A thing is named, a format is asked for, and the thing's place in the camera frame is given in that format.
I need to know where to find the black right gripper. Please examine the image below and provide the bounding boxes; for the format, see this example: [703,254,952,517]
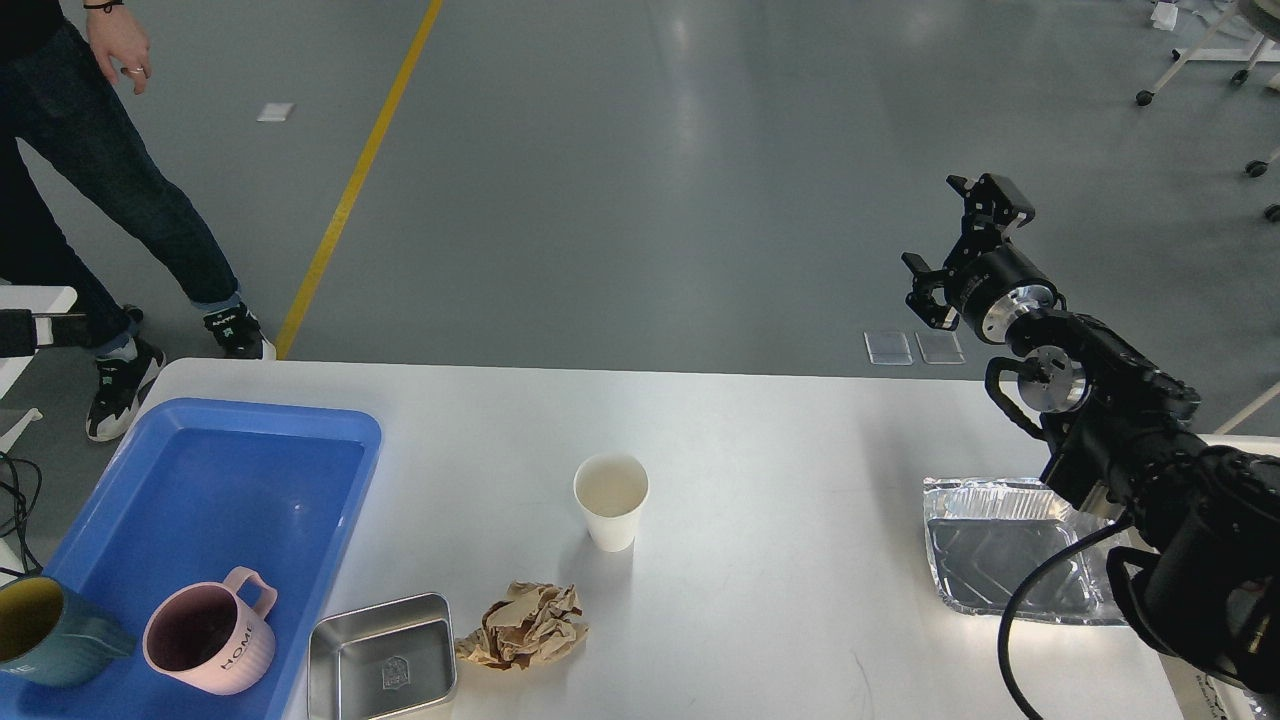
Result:
[901,173,1059,345]

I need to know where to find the square stainless steel tin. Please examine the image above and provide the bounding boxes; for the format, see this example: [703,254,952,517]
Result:
[307,592,458,719]

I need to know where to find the pink ribbed mug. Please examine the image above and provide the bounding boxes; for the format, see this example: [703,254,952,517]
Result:
[142,566,278,696]

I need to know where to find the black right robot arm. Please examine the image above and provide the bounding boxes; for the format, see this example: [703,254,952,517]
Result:
[902,173,1279,715]

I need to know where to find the clear floor plate right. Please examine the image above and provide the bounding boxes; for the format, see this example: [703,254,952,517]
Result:
[915,331,966,365]

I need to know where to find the clear floor plate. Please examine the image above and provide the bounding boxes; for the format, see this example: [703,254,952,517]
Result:
[915,331,966,365]
[863,331,914,366]

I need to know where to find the clear floor plate left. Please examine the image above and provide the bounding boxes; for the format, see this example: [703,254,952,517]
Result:
[863,331,914,366]

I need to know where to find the aluminium foil tray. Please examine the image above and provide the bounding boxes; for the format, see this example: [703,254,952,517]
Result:
[923,477,1126,626]

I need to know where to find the black chair caster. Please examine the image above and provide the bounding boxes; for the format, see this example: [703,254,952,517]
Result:
[1244,149,1280,223]

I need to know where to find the white paper cup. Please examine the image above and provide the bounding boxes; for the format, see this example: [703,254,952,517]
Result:
[573,454,650,552]

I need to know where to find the white plastic bin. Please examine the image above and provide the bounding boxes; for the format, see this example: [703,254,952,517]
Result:
[1160,434,1279,719]

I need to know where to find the crumpled brown paper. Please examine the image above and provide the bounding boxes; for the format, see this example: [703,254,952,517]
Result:
[454,582,589,670]

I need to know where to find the white paper scrap on floor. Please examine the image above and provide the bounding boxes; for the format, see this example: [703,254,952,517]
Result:
[256,102,294,123]

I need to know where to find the blue plastic tray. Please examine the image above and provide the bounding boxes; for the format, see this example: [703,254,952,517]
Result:
[3,398,381,719]

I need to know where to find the person in dark jeans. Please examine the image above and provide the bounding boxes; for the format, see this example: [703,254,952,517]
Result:
[1,1,276,442]

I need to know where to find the white side table left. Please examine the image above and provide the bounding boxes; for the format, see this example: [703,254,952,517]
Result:
[0,281,79,451]

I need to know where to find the teal ceramic mug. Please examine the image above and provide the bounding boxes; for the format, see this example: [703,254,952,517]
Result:
[1,577,137,688]

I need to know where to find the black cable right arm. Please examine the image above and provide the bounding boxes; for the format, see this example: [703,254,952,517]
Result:
[997,520,1132,720]

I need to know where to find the white wheeled cart frame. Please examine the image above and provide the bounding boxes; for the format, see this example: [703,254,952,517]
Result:
[1134,1,1279,108]

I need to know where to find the black cables at left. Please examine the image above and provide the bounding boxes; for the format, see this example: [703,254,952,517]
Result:
[0,450,45,582]

